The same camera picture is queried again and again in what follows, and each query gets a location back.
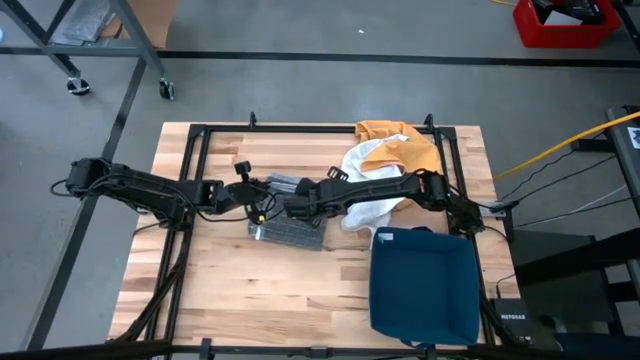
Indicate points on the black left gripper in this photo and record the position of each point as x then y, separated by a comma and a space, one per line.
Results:
235, 197

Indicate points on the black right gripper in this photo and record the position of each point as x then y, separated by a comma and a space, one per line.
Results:
315, 197

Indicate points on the grey checked towel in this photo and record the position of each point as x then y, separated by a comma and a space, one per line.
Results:
295, 234

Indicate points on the white checked towel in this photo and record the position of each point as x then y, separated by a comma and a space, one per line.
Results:
365, 217

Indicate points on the mustard orange towel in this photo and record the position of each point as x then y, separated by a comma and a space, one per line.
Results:
400, 150

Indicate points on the navy fabric storage bin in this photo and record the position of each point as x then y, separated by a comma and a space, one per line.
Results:
425, 285

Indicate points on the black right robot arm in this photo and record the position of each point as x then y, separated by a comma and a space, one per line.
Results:
385, 187

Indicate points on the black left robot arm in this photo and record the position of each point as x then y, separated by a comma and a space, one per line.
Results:
140, 187

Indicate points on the black caster wheel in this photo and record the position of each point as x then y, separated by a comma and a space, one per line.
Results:
78, 87
166, 90

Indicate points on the brown cardboard box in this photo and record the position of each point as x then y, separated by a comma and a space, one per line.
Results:
157, 20

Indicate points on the grey plastic bag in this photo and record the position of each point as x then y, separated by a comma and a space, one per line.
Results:
82, 22

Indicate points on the red plastic crate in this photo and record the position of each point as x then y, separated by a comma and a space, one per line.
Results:
525, 30

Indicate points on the black equipment stand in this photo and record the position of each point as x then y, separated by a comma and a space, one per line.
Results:
575, 260

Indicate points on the white paper sheet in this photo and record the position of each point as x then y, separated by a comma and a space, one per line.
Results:
562, 19

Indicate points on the black side desk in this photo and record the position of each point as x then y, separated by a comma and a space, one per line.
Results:
625, 165

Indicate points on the navy blue seat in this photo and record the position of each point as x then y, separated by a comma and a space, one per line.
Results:
600, 350

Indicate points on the white printed marker tag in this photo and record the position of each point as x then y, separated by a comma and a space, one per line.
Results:
635, 137

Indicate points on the black device in crate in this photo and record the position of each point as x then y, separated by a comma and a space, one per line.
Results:
585, 10

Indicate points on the grey metal cart frame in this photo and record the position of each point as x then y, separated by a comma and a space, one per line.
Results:
133, 30

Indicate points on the black Netgear network switch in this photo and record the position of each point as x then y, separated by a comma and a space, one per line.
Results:
512, 325

